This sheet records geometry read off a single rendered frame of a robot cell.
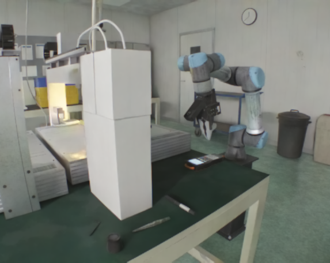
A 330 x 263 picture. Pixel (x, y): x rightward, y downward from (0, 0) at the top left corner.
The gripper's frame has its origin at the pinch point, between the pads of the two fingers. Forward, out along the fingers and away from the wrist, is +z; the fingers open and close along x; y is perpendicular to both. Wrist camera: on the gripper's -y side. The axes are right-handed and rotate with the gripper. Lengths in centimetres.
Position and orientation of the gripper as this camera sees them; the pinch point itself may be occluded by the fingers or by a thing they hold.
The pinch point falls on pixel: (207, 136)
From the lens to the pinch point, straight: 101.4
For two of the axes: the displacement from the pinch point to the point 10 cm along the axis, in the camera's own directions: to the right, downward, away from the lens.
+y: 7.9, -3.8, 4.7
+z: 2.1, 9.0, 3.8
